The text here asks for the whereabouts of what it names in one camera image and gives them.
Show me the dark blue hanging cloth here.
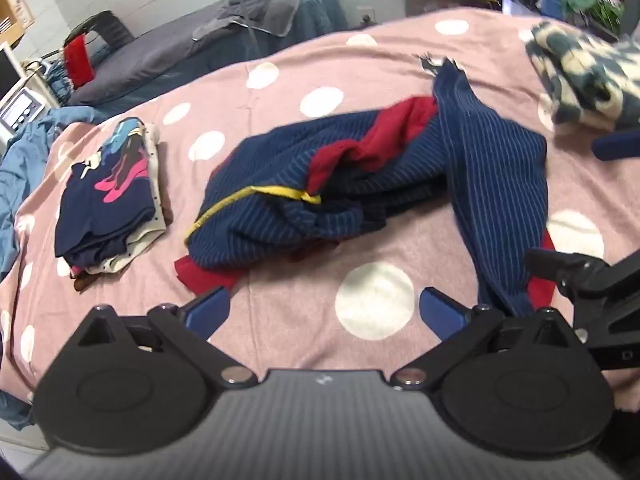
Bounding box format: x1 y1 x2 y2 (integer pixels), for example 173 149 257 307
46 59 77 108

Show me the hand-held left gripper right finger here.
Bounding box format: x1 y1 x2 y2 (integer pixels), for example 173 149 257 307
390 287 583 390

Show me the grey massage bed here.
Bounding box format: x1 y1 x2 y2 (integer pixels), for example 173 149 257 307
65 0 348 108

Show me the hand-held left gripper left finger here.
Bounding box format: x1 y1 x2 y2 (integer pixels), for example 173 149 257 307
75 286 253 387

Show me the navy striped sweater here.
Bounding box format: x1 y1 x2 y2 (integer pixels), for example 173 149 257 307
174 56 558 318

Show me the light blue duvet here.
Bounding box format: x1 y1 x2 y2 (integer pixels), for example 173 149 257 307
0 107 96 431

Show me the red cloth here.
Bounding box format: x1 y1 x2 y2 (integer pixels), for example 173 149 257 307
62 35 97 89

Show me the white machine with screen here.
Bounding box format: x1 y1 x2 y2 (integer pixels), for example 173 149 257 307
0 40 51 146

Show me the blue cream patterned garment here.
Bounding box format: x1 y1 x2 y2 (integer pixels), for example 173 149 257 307
524 19 640 137

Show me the pink polka dot blanket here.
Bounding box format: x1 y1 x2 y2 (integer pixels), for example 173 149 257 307
0 7 640 411

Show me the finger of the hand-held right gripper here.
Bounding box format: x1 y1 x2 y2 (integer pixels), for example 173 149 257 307
524 247 640 307
591 131 640 162

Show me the black chair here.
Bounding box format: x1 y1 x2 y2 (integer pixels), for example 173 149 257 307
62 10 136 88

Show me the wooden shelf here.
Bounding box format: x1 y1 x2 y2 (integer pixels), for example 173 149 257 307
0 0 37 41

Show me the grey towel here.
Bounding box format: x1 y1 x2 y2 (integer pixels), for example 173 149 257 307
192 0 315 41

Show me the navy printed folded garment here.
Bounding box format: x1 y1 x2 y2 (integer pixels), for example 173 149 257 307
54 117 155 267

